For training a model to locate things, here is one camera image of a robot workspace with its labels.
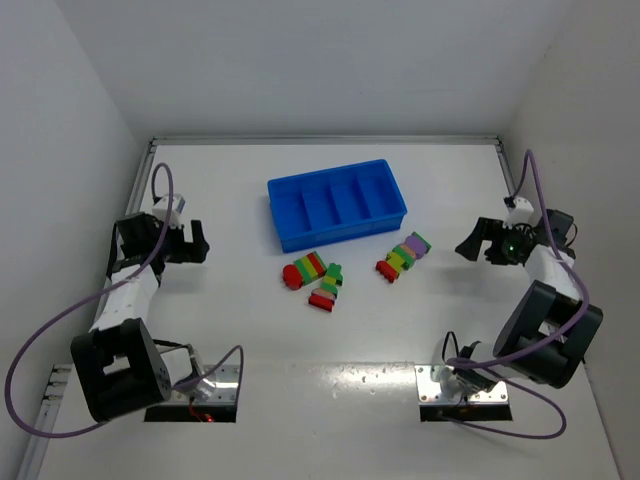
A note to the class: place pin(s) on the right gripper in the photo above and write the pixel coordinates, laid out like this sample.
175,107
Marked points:
486,240

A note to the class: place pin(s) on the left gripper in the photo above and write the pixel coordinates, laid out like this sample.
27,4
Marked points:
180,245

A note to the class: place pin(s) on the purple green lego stack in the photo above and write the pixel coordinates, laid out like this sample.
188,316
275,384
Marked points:
403,257

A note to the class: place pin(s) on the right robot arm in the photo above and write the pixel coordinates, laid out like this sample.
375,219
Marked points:
550,301

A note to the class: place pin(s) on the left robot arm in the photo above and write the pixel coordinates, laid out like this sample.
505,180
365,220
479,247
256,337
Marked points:
121,368

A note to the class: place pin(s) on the red green striped lego stack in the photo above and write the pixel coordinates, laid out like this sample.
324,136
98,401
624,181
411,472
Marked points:
303,271

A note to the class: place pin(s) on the blue divided plastic bin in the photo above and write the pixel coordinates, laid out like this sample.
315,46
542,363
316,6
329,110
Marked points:
336,204

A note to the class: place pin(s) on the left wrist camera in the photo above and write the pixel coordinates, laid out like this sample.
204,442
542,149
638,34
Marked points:
169,209

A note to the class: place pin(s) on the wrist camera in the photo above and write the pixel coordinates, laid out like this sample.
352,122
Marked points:
519,211
169,209

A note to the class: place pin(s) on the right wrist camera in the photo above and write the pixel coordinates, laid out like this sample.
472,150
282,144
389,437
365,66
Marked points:
519,211

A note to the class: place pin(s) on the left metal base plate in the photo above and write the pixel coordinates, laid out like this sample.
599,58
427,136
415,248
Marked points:
217,390

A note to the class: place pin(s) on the metal base plate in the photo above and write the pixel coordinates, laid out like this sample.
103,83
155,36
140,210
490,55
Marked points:
217,390
437,385

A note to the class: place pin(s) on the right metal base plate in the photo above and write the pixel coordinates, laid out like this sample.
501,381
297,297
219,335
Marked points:
437,385

